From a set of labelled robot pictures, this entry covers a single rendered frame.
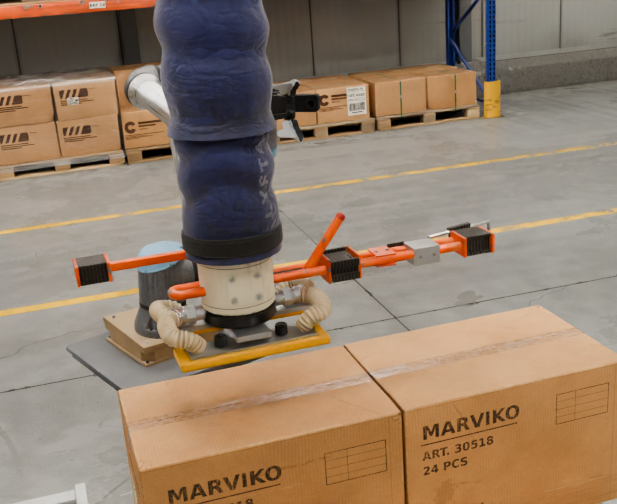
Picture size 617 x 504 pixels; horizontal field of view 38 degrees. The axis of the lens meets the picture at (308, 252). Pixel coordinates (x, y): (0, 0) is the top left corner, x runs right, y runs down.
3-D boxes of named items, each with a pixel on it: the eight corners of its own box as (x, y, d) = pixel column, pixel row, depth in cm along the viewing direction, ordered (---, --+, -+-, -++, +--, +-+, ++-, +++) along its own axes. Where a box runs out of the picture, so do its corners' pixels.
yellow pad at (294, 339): (182, 374, 194) (179, 352, 192) (173, 355, 203) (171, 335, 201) (331, 343, 204) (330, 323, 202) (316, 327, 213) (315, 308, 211)
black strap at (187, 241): (194, 266, 191) (192, 248, 190) (173, 236, 212) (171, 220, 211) (295, 249, 198) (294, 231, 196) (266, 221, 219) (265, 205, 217)
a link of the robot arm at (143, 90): (111, 63, 289) (207, 131, 239) (148, 60, 295) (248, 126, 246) (111, 98, 294) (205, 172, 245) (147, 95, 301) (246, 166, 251)
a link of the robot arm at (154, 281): (131, 295, 294) (128, 244, 288) (179, 285, 303) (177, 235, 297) (150, 311, 282) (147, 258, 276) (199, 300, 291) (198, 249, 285)
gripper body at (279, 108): (266, 125, 230) (254, 118, 241) (299, 121, 233) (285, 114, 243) (264, 95, 228) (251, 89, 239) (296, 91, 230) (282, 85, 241)
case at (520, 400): (409, 556, 220) (404, 410, 207) (351, 473, 256) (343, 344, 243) (620, 498, 237) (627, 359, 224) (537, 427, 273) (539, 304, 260)
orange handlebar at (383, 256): (123, 315, 198) (120, 300, 197) (106, 272, 225) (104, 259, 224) (499, 247, 224) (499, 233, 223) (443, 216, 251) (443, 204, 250)
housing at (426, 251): (414, 267, 218) (414, 249, 216) (403, 258, 224) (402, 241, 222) (441, 262, 220) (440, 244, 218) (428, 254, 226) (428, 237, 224)
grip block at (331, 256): (330, 285, 210) (328, 261, 208) (316, 272, 219) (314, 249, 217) (363, 279, 212) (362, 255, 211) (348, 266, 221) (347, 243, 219)
